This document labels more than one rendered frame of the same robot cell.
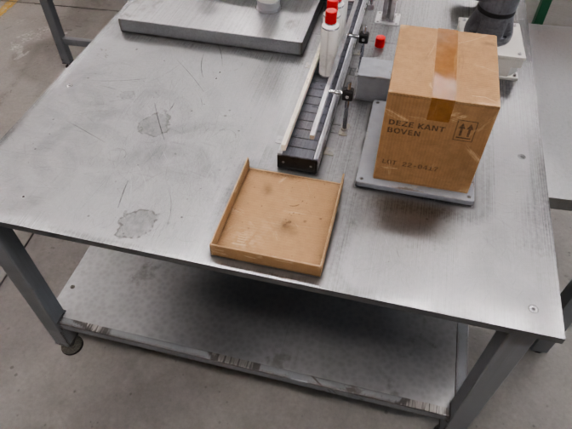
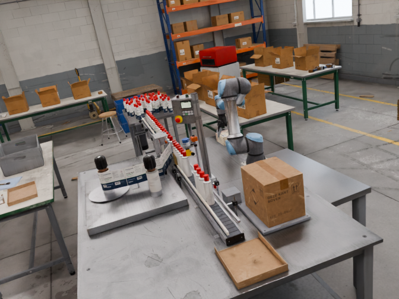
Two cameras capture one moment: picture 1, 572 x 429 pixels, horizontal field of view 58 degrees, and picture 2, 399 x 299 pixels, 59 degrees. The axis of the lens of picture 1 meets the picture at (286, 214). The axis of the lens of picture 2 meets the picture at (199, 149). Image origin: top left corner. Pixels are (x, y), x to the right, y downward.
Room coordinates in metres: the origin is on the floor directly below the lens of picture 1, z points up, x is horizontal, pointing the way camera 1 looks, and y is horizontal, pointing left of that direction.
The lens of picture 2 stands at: (-0.38, 0.83, 2.02)
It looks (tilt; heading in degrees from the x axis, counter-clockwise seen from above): 21 degrees down; 332
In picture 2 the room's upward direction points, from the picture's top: 10 degrees counter-clockwise
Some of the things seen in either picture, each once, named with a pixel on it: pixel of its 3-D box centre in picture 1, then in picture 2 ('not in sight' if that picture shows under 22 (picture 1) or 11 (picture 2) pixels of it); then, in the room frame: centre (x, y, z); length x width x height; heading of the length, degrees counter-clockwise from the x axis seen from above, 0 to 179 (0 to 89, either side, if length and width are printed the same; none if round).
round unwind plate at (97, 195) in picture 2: not in sight; (109, 191); (2.11, 0.31, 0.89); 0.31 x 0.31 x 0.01
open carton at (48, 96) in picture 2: not in sight; (48, 95); (7.42, -0.17, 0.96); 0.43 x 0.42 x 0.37; 77
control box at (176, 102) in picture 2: not in sight; (186, 109); (1.88, -0.34, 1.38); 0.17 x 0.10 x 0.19; 41
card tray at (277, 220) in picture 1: (281, 212); (249, 257); (0.83, 0.01, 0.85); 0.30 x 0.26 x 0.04; 166
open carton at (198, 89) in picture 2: not in sight; (203, 86); (4.26, -1.94, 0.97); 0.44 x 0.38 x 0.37; 85
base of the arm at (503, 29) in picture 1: (492, 19); (256, 157); (1.54, -0.66, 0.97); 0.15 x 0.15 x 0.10
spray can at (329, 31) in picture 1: (328, 43); (208, 189); (1.38, -0.13, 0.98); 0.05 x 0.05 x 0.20
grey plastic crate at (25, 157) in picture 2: not in sight; (21, 154); (3.83, 0.75, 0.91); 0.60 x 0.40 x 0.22; 173
